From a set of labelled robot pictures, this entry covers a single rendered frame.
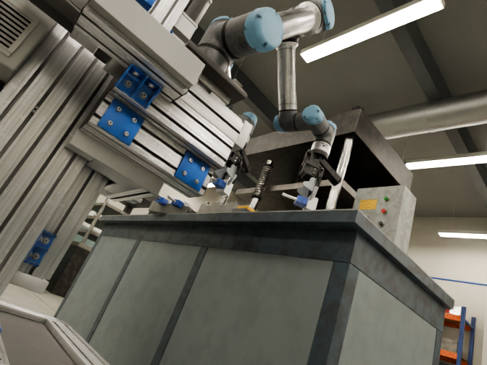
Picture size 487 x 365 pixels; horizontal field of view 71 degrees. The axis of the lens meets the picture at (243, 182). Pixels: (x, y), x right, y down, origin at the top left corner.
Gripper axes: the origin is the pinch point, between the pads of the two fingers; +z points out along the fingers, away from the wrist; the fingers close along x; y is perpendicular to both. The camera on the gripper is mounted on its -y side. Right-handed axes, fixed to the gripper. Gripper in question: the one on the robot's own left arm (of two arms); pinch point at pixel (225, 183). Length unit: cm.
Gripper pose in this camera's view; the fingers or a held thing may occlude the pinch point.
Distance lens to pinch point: 145.2
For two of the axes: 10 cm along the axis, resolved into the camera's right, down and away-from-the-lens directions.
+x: 7.4, -0.1, -6.8
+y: -5.8, -5.2, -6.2
